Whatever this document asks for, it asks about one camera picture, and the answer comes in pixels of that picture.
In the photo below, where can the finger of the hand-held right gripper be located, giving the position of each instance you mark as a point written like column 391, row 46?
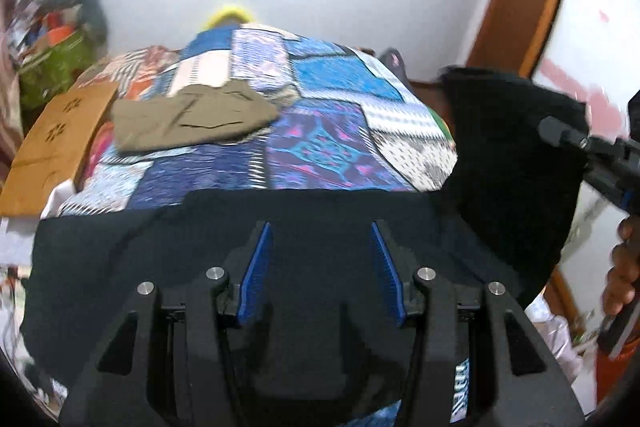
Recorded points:
column 562, row 131

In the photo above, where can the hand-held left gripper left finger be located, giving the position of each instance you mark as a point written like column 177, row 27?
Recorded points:
column 257, row 267

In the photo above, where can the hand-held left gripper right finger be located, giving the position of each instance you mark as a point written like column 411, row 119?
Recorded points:
column 387, row 272

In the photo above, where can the black pants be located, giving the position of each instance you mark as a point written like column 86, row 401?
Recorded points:
column 310, row 217

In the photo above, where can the olive green pants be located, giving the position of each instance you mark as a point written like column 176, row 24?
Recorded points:
column 200, row 117

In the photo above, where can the person's right hand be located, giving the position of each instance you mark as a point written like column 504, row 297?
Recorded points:
column 622, row 267

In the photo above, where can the blue patchwork blanket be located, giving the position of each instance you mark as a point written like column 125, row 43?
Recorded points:
column 325, row 132

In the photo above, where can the white plastic bag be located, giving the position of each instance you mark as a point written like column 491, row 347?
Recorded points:
column 555, row 337

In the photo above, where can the grey plastic bag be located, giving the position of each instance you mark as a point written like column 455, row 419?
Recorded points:
column 392, row 63

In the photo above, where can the orange cloth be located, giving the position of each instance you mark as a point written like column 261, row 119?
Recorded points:
column 615, row 382

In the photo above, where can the orange patterned blanket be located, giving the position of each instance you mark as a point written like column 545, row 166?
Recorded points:
column 145, row 67

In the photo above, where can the bamboo lap desk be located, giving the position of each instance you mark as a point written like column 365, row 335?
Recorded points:
column 55, row 147

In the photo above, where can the yellow foam tube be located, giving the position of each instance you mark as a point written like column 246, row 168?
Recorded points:
column 227, row 14

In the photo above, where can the green patterned storage bag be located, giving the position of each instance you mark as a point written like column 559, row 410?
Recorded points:
column 52, row 67

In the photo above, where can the orange cardboard box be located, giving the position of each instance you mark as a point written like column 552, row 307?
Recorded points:
column 55, row 36

